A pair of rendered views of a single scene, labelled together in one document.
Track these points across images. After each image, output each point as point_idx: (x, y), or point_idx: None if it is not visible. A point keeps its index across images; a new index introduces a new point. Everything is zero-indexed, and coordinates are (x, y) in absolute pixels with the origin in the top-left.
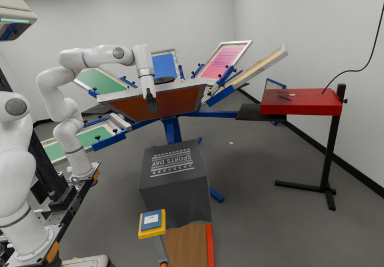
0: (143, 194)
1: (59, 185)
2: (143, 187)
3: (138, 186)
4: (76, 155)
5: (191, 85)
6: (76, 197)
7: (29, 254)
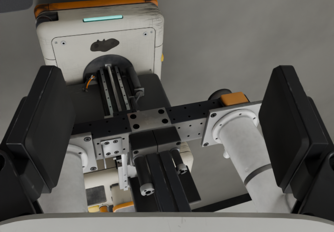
0: None
1: (161, 170)
2: None
3: (18, 11)
4: (82, 205)
5: None
6: (142, 128)
7: (253, 121)
